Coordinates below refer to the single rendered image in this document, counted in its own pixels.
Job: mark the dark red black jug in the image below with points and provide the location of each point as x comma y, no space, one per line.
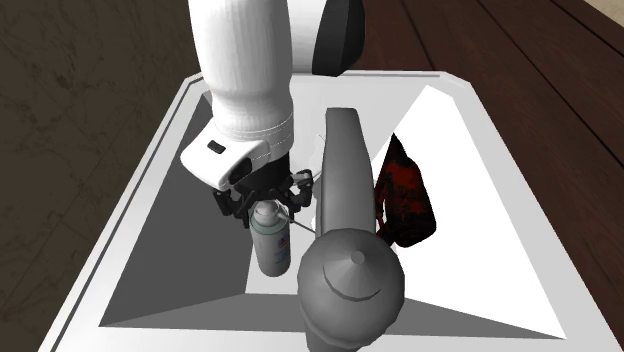
404,204

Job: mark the pale green spray can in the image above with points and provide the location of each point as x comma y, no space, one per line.
272,239

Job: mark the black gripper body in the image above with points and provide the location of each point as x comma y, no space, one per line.
263,183

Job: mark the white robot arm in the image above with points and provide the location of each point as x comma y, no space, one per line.
244,73

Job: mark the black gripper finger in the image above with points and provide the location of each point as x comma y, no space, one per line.
300,191
230,204

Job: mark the white sink basin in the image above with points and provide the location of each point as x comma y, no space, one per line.
487,244

